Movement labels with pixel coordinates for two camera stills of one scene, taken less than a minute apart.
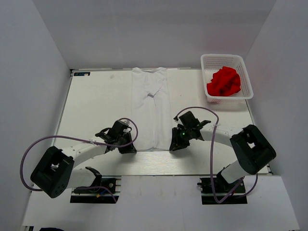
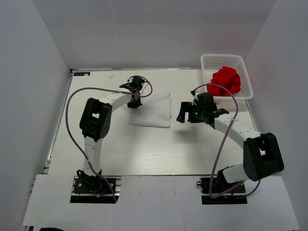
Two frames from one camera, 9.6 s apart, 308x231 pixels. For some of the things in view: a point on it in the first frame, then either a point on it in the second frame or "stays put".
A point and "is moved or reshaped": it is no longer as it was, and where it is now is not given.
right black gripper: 177,144 -> 187,107
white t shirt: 151,108 is moved or reshaped
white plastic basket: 211,63 stays put
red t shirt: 225,82 stays put
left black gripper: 130,149 -> 132,105
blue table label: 86,73 stays put
